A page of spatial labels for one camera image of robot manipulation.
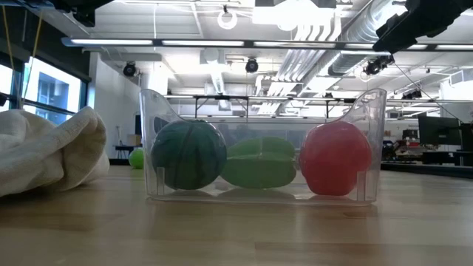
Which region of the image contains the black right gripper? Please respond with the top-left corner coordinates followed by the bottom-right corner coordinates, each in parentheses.
top-left (372, 0), bottom-right (473, 55)

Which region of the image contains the white checked cloth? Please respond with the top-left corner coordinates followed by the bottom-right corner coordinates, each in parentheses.
top-left (0, 106), bottom-right (111, 199)

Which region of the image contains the black computer monitor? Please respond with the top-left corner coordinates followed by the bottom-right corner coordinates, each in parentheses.
top-left (418, 115), bottom-right (462, 147)

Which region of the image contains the silver ventilation duct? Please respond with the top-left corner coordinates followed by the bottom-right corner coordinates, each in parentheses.
top-left (327, 0), bottom-right (407, 77)

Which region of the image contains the smooth light green toy fruit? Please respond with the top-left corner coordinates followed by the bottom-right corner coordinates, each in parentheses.
top-left (128, 147), bottom-right (145, 170)

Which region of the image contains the dark green toy watermelon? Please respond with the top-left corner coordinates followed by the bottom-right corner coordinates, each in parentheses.
top-left (150, 118), bottom-right (228, 191)

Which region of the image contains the long ceiling light bar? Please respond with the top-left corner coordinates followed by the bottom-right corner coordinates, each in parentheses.
top-left (61, 36), bottom-right (473, 52)

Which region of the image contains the large glass window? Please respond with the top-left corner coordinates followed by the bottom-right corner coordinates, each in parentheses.
top-left (0, 51), bottom-right (89, 126)

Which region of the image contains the clear plastic container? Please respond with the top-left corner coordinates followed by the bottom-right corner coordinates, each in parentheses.
top-left (139, 88), bottom-right (388, 207)

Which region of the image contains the black aluminium table frame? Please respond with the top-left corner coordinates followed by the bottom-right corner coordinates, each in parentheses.
top-left (380, 161), bottom-right (473, 179)

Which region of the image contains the red toy fruit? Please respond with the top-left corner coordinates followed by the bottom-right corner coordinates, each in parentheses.
top-left (299, 120), bottom-right (373, 197)

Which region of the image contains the white hanging ring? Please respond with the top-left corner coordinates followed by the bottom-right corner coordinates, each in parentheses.
top-left (217, 10), bottom-right (238, 30)

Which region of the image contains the ridged green toy vegetable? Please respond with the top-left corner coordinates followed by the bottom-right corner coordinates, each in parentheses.
top-left (220, 136), bottom-right (298, 190)

